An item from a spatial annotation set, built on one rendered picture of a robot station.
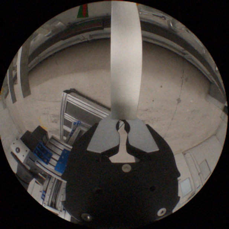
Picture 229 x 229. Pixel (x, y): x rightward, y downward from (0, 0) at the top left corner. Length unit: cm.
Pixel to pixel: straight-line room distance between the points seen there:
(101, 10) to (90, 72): 82
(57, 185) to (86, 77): 116
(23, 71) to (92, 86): 87
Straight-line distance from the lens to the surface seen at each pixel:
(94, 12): 33
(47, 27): 42
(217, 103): 232
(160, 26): 37
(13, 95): 49
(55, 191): 70
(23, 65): 26
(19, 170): 64
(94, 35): 94
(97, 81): 97
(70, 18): 35
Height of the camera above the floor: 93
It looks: 59 degrees down
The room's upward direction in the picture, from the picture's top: 174 degrees counter-clockwise
